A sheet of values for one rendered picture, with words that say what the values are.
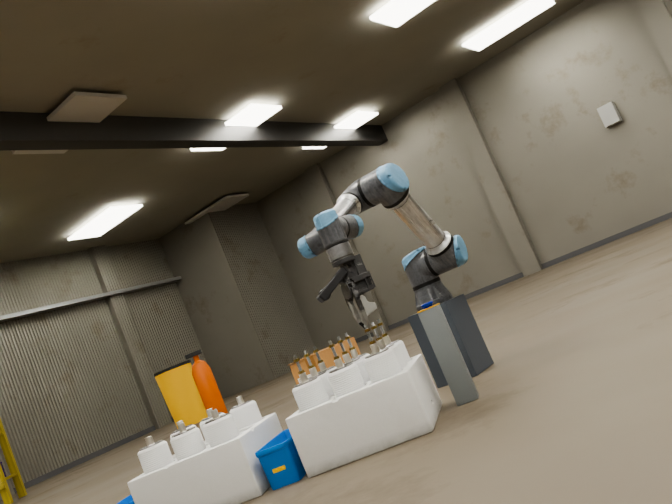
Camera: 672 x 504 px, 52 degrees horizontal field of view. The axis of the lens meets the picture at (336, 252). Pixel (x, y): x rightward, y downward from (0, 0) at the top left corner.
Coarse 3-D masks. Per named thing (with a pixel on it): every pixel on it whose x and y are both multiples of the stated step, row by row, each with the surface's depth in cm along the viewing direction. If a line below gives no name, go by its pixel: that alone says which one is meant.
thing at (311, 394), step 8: (304, 384) 202; (312, 384) 201; (320, 384) 203; (296, 392) 202; (304, 392) 201; (312, 392) 201; (320, 392) 202; (296, 400) 204; (304, 400) 201; (312, 400) 201; (320, 400) 201; (304, 408) 201
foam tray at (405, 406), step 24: (384, 384) 193; (408, 384) 191; (432, 384) 224; (312, 408) 198; (336, 408) 196; (360, 408) 194; (384, 408) 193; (408, 408) 191; (432, 408) 204; (312, 432) 197; (336, 432) 196; (360, 432) 194; (384, 432) 193; (408, 432) 191; (312, 456) 197; (336, 456) 195; (360, 456) 194
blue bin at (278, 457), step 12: (288, 432) 230; (276, 444) 220; (288, 444) 201; (264, 456) 202; (276, 456) 201; (288, 456) 200; (264, 468) 202; (276, 468) 201; (288, 468) 200; (300, 468) 203; (276, 480) 201; (288, 480) 200
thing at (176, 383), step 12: (168, 372) 802; (180, 372) 805; (168, 384) 802; (180, 384) 802; (192, 384) 811; (168, 396) 804; (180, 396) 800; (192, 396) 805; (180, 408) 800; (192, 408) 802; (204, 408) 815; (192, 420) 799
